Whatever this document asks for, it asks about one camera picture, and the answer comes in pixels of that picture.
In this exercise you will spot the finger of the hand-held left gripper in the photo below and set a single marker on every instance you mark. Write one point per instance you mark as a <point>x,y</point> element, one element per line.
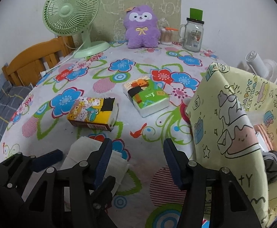
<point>104,194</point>
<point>47,160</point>

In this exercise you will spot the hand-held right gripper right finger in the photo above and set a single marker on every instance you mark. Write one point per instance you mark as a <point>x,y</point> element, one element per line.
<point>175,166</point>

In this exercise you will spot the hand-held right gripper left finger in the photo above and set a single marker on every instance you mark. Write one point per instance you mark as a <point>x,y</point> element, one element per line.
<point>102,163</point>

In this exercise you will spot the white tissue pack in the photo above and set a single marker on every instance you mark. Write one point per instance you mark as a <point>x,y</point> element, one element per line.
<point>81,149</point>

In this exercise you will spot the yellow cartoon tissue pack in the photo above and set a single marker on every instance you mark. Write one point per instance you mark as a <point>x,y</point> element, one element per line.
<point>88,114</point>

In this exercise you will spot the yellow printed fabric storage box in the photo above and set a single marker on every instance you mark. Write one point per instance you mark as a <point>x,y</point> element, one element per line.
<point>224,123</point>

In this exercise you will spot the green tissue pack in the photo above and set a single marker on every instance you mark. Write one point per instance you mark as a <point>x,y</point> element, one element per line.
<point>148,97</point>

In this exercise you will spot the grey plaid bedding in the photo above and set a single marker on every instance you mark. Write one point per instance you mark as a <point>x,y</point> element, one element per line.
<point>5,99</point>

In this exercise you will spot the black sock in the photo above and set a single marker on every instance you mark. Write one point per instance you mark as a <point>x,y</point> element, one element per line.
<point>272,168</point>

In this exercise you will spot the glass mug jar green lid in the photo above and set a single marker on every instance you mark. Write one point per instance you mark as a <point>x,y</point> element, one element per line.
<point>193,40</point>

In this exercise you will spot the cotton swab tub orange lid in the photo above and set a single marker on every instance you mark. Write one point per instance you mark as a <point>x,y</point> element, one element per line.
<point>166,38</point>

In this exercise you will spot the purple plush toy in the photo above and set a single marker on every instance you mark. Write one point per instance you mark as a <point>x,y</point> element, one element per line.
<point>140,38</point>

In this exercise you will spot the white standing fan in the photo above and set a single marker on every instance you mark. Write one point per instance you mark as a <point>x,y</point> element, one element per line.
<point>257,63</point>

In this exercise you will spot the green cartoon printed board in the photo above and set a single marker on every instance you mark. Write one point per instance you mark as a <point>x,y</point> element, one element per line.
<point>110,16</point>

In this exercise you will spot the green desk fan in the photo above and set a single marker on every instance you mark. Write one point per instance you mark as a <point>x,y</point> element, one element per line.
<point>67,10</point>

